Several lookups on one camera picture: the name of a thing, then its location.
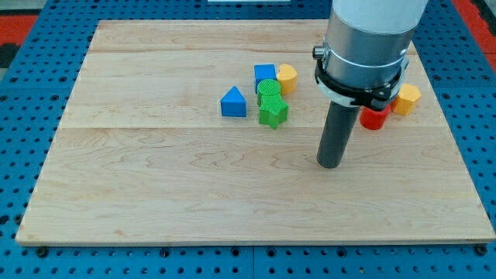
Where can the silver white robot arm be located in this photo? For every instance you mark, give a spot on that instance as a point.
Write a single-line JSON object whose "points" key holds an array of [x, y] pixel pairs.
{"points": [[366, 40]]}

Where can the blue triangle block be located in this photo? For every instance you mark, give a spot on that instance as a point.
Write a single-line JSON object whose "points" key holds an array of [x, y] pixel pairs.
{"points": [[233, 103]]}

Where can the green star block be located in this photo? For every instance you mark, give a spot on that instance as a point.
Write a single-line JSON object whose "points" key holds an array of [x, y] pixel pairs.
{"points": [[273, 110]]}

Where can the green cylinder block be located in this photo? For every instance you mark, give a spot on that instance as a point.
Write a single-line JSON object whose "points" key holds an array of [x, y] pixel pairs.
{"points": [[267, 88]]}

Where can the light wooden board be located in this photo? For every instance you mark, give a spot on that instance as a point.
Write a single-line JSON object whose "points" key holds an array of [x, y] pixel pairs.
{"points": [[144, 157]]}

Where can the blue cube block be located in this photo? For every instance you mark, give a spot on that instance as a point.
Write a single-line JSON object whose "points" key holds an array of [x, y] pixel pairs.
{"points": [[263, 72]]}

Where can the yellow heart block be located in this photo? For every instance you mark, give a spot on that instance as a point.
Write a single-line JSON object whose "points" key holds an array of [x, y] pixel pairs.
{"points": [[287, 77]]}

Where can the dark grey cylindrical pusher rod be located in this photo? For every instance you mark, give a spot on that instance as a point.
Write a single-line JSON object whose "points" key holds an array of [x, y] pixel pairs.
{"points": [[338, 126]]}

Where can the red cylinder block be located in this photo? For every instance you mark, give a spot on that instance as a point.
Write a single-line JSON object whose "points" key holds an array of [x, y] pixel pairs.
{"points": [[374, 120]]}

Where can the yellow hexagon block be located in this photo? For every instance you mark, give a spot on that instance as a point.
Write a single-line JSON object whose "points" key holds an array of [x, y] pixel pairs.
{"points": [[406, 99]]}

